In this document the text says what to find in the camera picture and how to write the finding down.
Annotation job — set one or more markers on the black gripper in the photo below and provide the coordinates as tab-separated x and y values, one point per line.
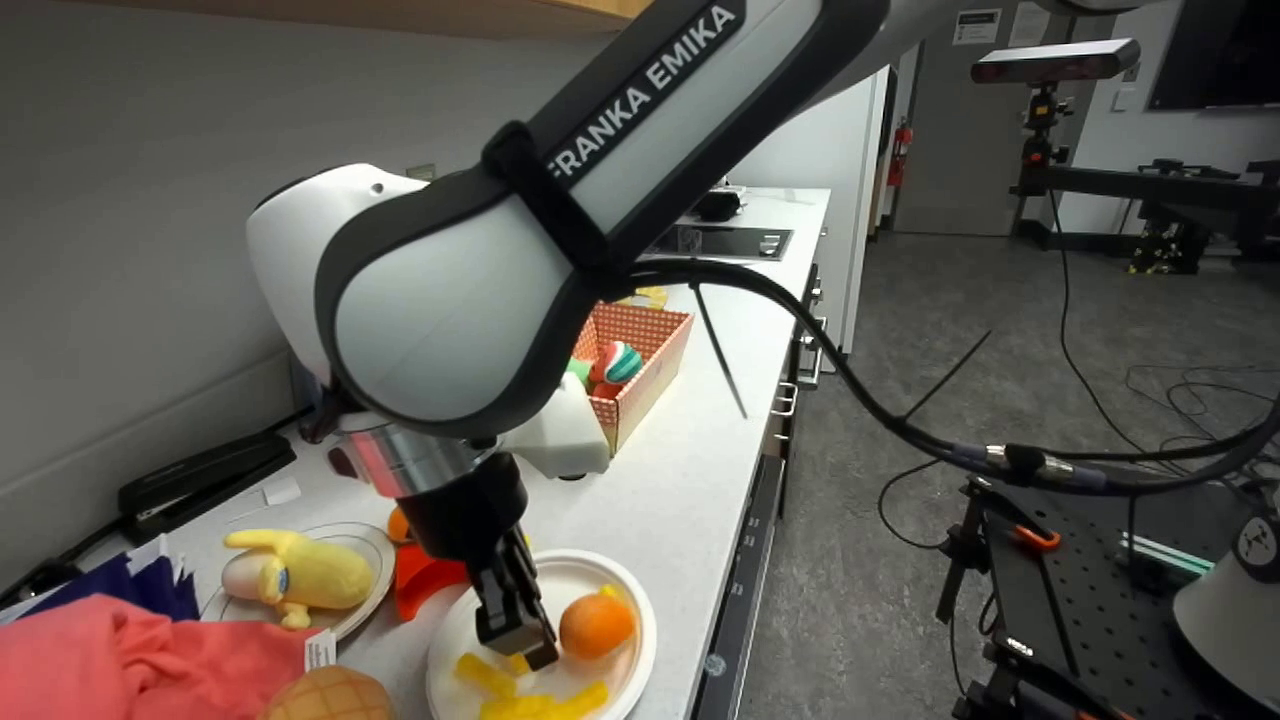
466	521

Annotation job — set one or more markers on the orange fruit plush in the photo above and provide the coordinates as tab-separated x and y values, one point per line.
596	625

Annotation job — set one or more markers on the green plush toy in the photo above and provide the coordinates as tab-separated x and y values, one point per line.
582	373

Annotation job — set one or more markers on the orange checkered basket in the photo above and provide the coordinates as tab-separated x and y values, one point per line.
654	373

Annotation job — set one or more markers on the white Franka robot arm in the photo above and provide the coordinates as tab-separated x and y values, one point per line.
453	295

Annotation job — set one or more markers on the orange round bumpy plush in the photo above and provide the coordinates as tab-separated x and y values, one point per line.
331	699

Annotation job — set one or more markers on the yellow toy fries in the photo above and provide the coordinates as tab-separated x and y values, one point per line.
532	699

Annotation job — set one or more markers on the white paper plate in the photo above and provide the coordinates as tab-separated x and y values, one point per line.
627	665

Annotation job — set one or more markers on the orange black toy bird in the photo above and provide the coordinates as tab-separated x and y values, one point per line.
396	527

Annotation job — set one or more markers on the grey small plate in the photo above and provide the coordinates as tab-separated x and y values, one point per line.
377	563

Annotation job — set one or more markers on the black dishwasher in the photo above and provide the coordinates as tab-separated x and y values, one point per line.
746	585

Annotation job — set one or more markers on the small white block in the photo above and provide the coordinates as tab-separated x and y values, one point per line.
283	494

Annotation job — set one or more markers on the black stapler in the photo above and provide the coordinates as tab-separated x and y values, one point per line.
200	481

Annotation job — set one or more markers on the pink red cloth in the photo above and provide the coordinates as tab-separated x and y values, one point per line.
134	665

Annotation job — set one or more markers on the dark blue cloth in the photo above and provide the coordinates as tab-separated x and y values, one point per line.
112	590

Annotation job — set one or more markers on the black induction cooktop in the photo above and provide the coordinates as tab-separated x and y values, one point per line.
746	243

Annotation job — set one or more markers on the black pot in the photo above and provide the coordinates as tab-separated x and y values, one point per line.
722	207

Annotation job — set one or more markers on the black orange clamp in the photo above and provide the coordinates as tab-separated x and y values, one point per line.
1027	532

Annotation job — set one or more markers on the white refrigerator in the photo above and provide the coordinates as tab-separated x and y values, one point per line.
852	200

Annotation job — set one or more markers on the black perforated table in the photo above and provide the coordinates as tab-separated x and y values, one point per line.
1106	602

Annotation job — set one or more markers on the red fire extinguisher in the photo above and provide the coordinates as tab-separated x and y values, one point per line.
906	157

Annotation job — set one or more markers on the teal bar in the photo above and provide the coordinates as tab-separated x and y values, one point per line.
1168	554

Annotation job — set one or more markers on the grey door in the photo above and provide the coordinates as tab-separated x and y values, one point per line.
975	133

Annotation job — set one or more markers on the white round base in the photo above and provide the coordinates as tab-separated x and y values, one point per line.
1233	640

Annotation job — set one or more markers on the black monitor screen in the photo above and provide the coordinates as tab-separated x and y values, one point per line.
1221	52

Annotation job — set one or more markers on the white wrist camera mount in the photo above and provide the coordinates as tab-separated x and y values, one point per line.
566	432

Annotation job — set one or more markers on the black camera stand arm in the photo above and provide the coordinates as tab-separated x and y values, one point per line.
1135	187

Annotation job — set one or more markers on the black stereo camera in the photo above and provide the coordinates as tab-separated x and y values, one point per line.
1053	60

